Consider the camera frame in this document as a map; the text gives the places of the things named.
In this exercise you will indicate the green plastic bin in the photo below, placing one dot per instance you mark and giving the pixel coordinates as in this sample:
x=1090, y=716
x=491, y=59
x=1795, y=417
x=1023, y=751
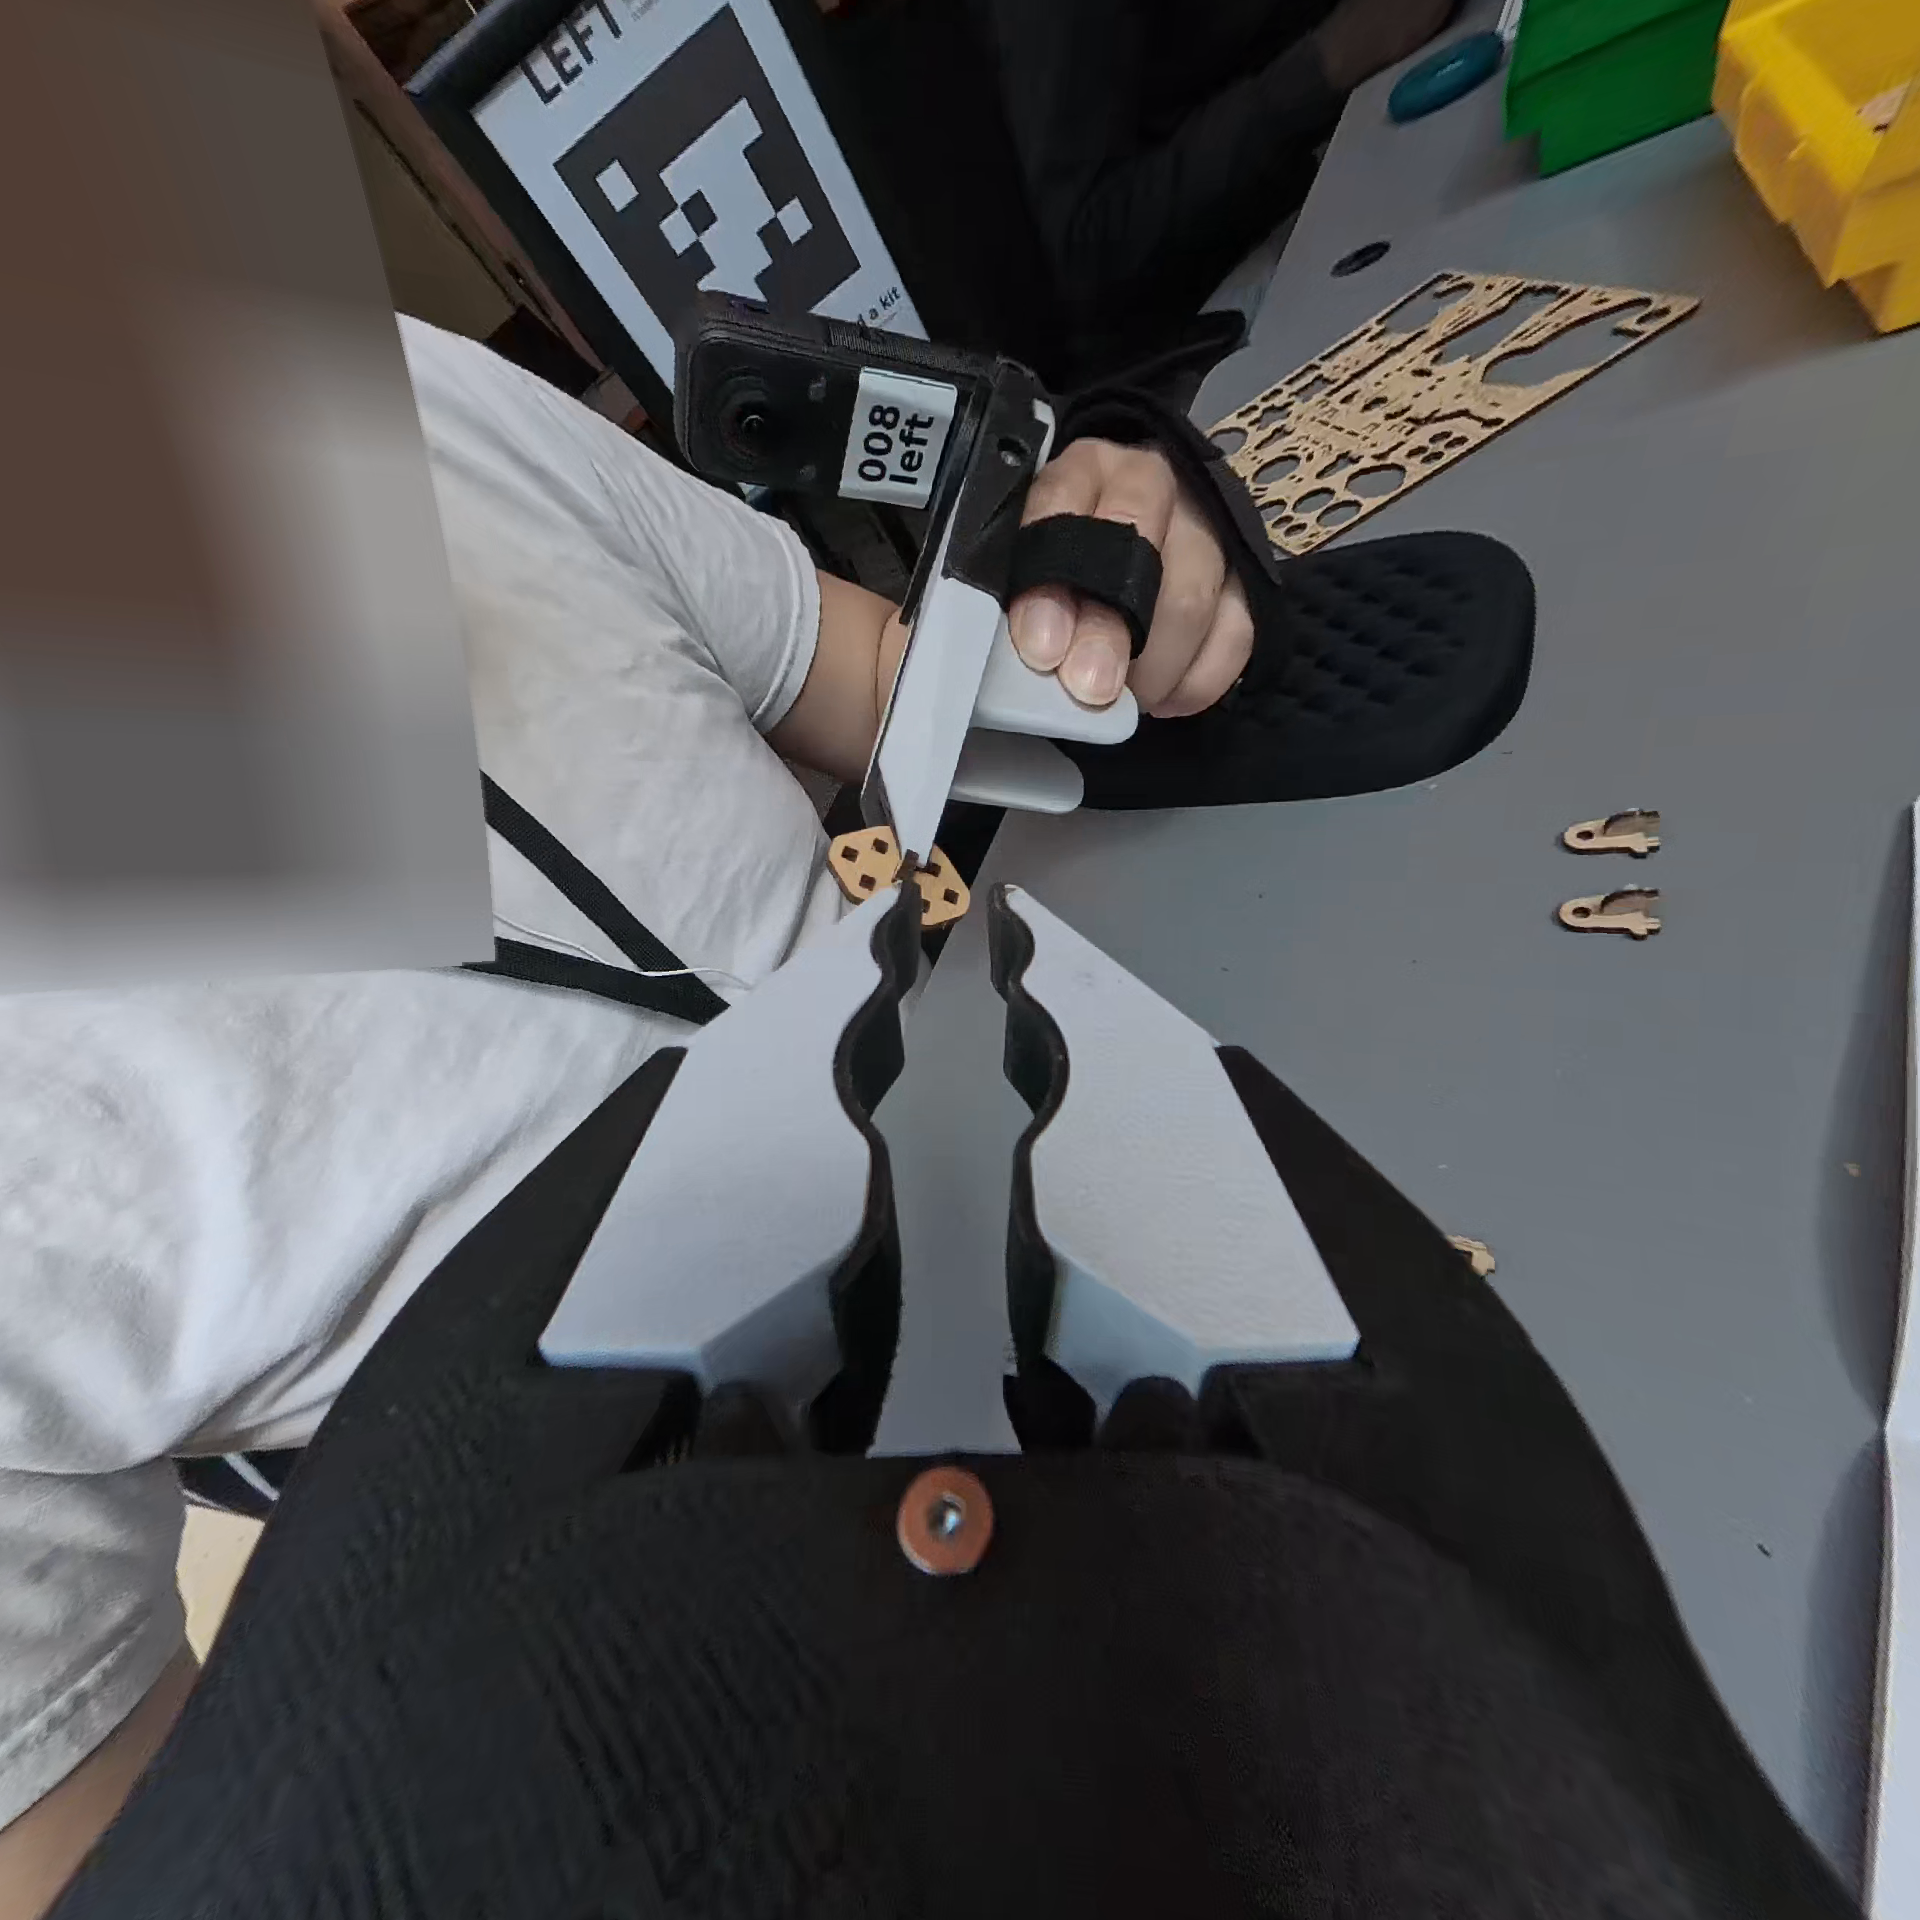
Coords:
x=1604, y=75

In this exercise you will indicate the person's left hand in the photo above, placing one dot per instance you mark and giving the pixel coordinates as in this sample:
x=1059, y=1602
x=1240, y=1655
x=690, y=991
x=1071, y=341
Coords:
x=1200, y=601

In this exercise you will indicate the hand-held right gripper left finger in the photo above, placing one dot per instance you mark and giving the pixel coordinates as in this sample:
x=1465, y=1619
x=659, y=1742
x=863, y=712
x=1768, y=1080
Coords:
x=720, y=1200

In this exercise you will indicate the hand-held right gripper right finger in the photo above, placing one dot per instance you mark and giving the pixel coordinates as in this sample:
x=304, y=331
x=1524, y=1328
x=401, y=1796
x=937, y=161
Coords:
x=1185, y=1200

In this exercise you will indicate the round wooden piece with holes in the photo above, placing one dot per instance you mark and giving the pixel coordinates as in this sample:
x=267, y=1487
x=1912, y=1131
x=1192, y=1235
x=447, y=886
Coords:
x=863, y=866

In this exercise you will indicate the black desk grommet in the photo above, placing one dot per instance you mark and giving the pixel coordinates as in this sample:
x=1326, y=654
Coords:
x=1356, y=256

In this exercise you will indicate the person's right forearm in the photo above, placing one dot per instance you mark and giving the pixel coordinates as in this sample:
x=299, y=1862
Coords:
x=75, y=1830

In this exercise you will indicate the tiny wooden gear piece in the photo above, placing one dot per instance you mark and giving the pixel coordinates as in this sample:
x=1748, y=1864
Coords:
x=1474, y=1256

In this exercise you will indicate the white t-shirt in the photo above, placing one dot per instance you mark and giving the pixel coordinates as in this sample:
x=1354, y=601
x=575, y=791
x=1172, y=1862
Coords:
x=301, y=1200

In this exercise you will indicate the black padded wrist rest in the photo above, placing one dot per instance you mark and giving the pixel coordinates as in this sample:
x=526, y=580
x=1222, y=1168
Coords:
x=1380, y=675

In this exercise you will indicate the teal round object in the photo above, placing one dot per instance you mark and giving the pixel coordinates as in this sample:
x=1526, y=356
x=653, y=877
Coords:
x=1440, y=75

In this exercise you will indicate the small key-shaped wooden piece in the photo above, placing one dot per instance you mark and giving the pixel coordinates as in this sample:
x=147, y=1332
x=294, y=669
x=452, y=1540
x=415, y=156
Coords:
x=1591, y=836
x=1586, y=912

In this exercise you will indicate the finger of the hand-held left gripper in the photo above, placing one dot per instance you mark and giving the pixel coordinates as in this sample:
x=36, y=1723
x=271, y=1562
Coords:
x=944, y=691

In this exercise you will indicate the white instruction booklet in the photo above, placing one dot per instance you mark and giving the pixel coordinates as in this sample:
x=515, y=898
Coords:
x=1902, y=1200

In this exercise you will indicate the laser-cut wooden sheet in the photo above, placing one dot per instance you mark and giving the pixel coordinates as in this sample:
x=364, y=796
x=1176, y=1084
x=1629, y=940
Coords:
x=1500, y=338

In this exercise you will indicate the grey desk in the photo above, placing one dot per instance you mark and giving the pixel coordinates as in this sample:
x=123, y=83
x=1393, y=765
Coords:
x=1500, y=1050

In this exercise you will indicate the person's left forearm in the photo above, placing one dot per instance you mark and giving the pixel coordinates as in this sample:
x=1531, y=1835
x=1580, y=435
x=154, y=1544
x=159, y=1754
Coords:
x=840, y=660

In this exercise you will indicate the yellow plastic bin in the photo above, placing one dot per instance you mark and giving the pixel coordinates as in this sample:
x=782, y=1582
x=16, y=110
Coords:
x=1845, y=165

